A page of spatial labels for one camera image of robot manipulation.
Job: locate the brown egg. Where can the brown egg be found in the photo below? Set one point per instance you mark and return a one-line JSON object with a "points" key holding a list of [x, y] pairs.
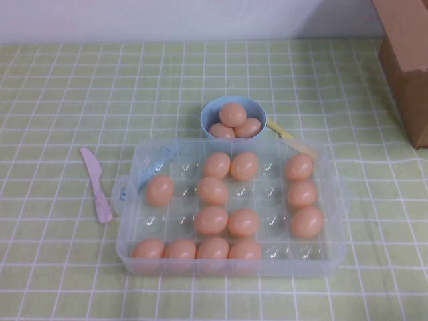
{"points": [[211, 219], [213, 190], [307, 222], [299, 166], [212, 248], [302, 194], [180, 250], [233, 114], [244, 222], [244, 166], [160, 190], [220, 131], [249, 128], [216, 164], [245, 250], [148, 249]]}

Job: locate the clear plastic egg box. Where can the clear plastic egg box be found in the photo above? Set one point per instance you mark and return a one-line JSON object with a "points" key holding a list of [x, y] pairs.
{"points": [[277, 197]]}

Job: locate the brown cardboard box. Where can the brown cardboard box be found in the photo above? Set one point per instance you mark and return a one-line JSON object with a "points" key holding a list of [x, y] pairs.
{"points": [[404, 50]]}

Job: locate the light blue bowl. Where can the light blue bowl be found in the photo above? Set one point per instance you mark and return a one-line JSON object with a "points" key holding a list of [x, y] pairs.
{"points": [[209, 112]]}

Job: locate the yellow plastic knife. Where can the yellow plastic knife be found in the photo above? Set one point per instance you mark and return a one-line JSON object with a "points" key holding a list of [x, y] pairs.
{"points": [[279, 130]]}

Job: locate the pink plastic knife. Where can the pink plastic knife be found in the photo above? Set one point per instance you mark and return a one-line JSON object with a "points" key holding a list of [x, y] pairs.
{"points": [[97, 187]]}

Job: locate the green checked tablecloth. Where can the green checked tablecloth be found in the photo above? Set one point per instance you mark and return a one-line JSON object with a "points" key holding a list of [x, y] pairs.
{"points": [[67, 100]]}

